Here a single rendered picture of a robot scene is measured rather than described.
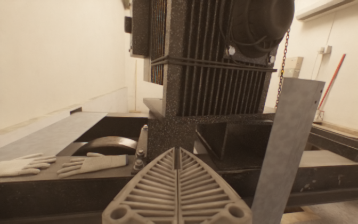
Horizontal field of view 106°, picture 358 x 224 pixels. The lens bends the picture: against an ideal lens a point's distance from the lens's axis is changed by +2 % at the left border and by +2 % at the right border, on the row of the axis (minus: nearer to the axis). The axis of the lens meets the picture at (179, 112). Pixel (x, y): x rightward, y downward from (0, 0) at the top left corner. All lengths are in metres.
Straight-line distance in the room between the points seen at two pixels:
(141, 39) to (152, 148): 0.49
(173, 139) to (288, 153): 0.44
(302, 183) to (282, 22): 0.88
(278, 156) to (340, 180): 0.76
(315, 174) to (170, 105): 0.97
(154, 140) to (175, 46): 0.35
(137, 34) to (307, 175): 1.19
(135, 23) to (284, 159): 0.83
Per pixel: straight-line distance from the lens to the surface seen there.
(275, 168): 0.68
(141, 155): 0.65
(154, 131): 0.56
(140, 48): 0.72
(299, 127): 0.66
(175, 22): 0.47
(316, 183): 1.24
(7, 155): 0.92
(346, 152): 1.27
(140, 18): 0.75
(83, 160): 0.72
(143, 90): 3.85
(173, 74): 0.44
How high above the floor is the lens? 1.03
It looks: 14 degrees down
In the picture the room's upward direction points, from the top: 5 degrees clockwise
